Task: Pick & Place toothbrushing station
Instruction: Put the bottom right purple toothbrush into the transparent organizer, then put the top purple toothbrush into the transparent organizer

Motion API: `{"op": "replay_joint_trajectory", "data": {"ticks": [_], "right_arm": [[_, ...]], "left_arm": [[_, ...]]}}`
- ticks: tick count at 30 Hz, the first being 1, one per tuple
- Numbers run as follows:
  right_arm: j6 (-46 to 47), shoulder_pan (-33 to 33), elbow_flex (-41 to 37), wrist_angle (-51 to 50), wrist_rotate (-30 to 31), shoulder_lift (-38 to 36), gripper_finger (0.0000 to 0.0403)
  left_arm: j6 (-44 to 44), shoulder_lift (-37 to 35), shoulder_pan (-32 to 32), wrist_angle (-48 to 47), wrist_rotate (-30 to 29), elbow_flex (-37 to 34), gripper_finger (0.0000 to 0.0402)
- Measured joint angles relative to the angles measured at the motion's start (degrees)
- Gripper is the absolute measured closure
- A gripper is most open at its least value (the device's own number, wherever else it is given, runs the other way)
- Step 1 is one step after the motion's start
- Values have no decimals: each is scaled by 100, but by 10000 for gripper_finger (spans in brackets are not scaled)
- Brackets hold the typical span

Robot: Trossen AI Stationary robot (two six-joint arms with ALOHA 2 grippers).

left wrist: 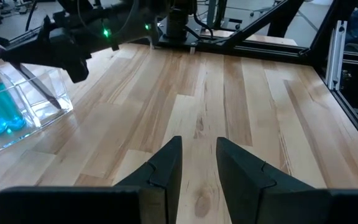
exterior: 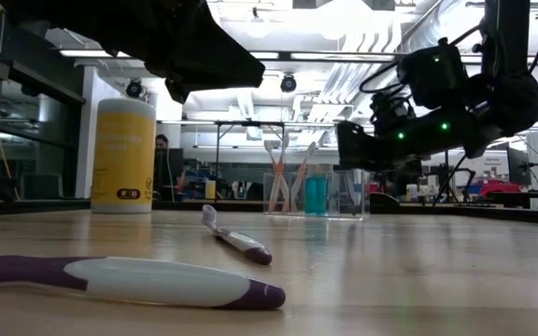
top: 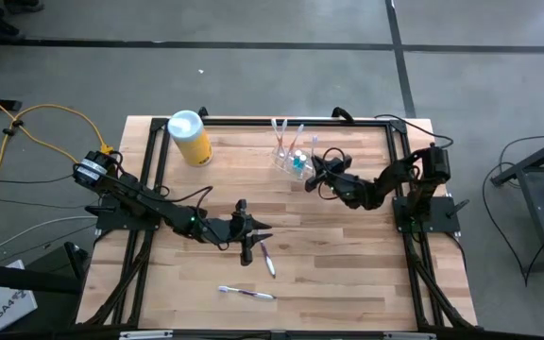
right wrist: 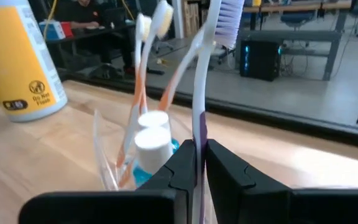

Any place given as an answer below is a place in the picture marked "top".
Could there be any yellow white wipes canister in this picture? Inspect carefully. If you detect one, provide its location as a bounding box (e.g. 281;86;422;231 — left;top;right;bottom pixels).
166;110;214;168

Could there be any yellow extension cable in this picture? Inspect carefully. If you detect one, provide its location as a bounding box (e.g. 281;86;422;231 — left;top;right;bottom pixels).
0;83;115;209

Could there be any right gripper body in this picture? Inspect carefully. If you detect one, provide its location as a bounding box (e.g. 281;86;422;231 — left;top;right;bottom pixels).
321;158;364;200

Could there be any white floor cable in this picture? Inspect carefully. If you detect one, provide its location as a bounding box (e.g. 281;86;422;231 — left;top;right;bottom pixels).
0;215;99;264

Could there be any black side stand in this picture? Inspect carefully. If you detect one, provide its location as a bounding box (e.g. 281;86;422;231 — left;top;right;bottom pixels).
0;241;90;297

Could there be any blue toothbrush bottom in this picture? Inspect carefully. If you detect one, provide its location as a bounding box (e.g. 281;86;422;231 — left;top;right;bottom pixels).
218;283;278;301

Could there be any clear acrylic organizer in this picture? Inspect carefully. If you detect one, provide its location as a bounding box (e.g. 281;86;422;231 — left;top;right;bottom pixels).
271;144;318;183

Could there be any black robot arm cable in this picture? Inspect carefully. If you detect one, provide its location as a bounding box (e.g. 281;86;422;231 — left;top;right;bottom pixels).
374;112;455;148

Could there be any black floor cable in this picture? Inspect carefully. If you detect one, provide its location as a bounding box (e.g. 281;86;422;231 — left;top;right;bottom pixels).
482;135;544;287

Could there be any black aluminium table frame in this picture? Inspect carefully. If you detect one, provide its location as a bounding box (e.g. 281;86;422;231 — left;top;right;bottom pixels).
76;107;479;332

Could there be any silver edge bracket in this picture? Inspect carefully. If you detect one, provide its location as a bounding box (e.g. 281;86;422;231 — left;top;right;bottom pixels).
119;330;174;340
383;331;437;340

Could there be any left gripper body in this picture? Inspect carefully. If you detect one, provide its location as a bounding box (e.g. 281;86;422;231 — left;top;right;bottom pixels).
199;214;251;252

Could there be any black desk frame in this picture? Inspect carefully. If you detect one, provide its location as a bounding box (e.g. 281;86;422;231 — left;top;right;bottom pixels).
490;129;544;275

